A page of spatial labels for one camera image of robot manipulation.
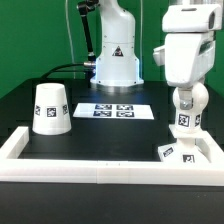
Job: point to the white marker tag sheet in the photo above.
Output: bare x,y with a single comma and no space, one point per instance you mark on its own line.
113,111

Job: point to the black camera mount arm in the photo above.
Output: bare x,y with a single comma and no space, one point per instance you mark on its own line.
84,7

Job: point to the white lamp bulb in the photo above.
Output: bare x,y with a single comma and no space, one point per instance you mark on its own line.
191,119

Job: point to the white lamp base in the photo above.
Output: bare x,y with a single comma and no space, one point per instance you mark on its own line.
184,150

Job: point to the white U-shaped frame barrier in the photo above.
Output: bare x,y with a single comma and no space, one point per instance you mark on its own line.
15,169

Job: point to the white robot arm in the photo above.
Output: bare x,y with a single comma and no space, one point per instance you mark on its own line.
117,67

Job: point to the white lamp shade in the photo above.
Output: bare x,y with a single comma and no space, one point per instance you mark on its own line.
51,111

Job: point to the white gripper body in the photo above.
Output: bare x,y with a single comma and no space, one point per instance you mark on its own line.
188,57

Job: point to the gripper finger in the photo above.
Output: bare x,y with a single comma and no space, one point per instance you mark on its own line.
186,98

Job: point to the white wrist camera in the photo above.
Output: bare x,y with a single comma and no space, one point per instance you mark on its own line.
159,55

